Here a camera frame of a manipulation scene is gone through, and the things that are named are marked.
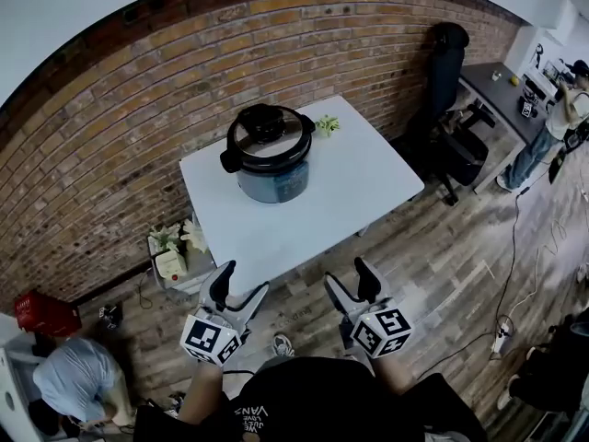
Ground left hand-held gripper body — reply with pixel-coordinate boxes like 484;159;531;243
179;292;255;367

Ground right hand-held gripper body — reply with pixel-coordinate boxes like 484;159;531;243
339;295;415;360

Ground grey rice cooker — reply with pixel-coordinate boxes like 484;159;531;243
235;153;310;204

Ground black rice cooker lid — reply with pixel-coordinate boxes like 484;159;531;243
219;102;318;175

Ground person's right forearm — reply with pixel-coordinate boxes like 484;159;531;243
367;355;418;396

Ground person's left forearm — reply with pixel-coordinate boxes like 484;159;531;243
176;361;227;425

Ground small white shelf cart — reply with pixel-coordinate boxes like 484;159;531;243
146;235;217;297

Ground person's grey shoe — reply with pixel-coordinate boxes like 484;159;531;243
271;333;296;359

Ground cream appliance with red button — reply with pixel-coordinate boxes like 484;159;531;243
154;249;189;281

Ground white artificial flowers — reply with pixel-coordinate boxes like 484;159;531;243
147;218;209;254

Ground person's black shirt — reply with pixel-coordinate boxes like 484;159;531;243
133;355;490;442

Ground white power strip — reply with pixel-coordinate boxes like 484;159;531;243
490;323;513;355

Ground green vegetable pieces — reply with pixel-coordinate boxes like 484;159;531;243
314;114;342;139

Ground red plastic crate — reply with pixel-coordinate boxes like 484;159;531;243
13;289;83;339

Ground black office chair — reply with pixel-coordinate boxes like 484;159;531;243
390;21;497;206

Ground grey side desk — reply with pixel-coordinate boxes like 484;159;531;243
457;61;551;195

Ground spare hand-held gripper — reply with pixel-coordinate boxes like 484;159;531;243
518;93;540;120

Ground black floor cable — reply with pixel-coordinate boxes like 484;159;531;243
416;180;544;379

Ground white floor cable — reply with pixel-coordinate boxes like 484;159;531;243
494;216;572;321

